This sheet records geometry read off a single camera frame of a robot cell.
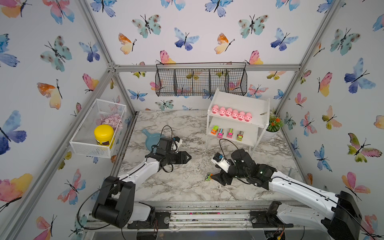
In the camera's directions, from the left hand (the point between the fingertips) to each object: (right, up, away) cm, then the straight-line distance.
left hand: (189, 156), depth 87 cm
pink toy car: (+23, +14, -1) cm, 27 cm away
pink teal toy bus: (+18, +13, -1) cm, 22 cm away
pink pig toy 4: (+25, +22, -16) cm, 37 cm away
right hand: (+14, -4, -13) cm, 19 cm away
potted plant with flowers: (+53, +17, +8) cm, 56 cm away
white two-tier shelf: (+32, +18, -15) cm, 40 cm away
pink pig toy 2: (+20, +24, -14) cm, 35 cm away
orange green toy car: (+15, +15, 0) cm, 21 cm away
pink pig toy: (+13, +26, -13) cm, 32 cm away
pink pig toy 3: (+23, +23, -15) cm, 36 cm away
